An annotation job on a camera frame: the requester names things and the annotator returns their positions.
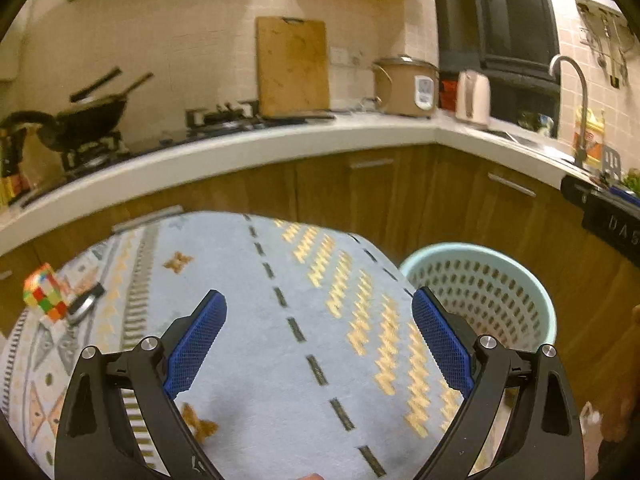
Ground round silver black gadget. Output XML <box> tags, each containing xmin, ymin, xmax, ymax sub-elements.
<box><xmin>66</xmin><ymin>282</ymin><xmax>107</xmax><ymax>324</ymax></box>

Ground black wok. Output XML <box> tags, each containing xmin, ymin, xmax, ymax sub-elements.
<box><xmin>0</xmin><ymin>67</ymin><xmax>155</xmax><ymax>155</ymax></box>

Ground wooden cutting board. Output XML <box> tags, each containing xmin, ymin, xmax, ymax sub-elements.
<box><xmin>256</xmin><ymin>16</ymin><xmax>331</xmax><ymax>118</ymax></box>

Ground dark kitchen window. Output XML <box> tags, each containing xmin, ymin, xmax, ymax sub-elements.
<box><xmin>430</xmin><ymin>0</ymin><xmax>561</xmax><ymax>93</ymax></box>

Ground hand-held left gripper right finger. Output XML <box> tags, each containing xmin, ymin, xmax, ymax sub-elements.
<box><xmin>411</xmin><ymin>286</ymin><xmax>586</xmax><ymax>480</ymax></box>

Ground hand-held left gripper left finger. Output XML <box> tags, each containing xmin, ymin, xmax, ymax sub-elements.
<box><xmin>54</xmin><ymin>289</ymin><xmax>228</xmax><ymax>480</ymax></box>

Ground cream electric kettle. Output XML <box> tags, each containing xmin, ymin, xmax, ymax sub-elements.
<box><xmin>456</xmin><ymin>69</ymin><xmax>492</xmax><ymax>127</ymax></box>

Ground dark sauce bottles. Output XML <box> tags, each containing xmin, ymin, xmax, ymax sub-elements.
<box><xmin>0</xmin><ymin>127</ymin><xmax>33</xmax><ymax>207</ymax></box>

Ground yellow detergent bottle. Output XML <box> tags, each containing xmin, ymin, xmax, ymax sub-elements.
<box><xmin>574</xmin><ymin>105</ymin><xmax>606</xmax><ymax>171</ymax></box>

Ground light blue perforated basket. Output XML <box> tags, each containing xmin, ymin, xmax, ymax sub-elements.
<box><xmin>400</xmin><ymin>242</ymin><xmax>557</xmax><ymax>361</ymax></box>

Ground black gas stove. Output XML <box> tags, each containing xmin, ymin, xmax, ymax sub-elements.
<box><xmin>60</xmin><ymin>100</ymin><xmax>336</xmax><ymax>171</ymax></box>

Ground grey slotted spatula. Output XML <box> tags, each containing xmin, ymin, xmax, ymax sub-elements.
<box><xmin>602</xmin><ymin>147</ymin><xmax>623</xmax><ymax>183</ymax></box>

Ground wooden kitchen cabinet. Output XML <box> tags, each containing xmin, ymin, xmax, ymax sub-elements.
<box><xmin>0</xmin><ymin>142</ymin><xmax>640</xmax><ymax>411</ymax></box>

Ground colourful puzzle cube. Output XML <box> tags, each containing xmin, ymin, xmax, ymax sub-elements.
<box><xmin>22</xmin><ymin>262</ymin><xmax>71</xmax><ymax>322</ymax></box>

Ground blue patterned tablecloth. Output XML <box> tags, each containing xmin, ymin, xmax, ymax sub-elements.
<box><xmin>0</xmin><ymin>210</ymin><xmax>501</xmax><ymax>480</ymax></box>

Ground wall utensil rack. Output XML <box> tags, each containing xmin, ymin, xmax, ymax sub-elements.
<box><xmin>575</xmin><ymin>0</ymin><xmax>632</xmax><ymax>88</ymax></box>

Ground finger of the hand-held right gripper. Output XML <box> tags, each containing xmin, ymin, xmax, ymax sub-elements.
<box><xmin>606</xmin><ymin>185</ymin><xmax>640</xmax><ymax>208</ymax></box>
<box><xmin>560</xmin><ymin>175</ymin><xmax>640</xmax><ymax>261</ymax></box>

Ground brown rice cooker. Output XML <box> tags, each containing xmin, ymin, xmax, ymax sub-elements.
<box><xmin>372</xmin><ymin>55</ymin><xmax>440</xmax><ymax>118</ymax></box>

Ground metal kitchen faucet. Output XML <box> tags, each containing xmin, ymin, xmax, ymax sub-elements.
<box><xmin>550</xmin><ymin>55</ymin><xmax>591</xmax><ymax>168</ymax></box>

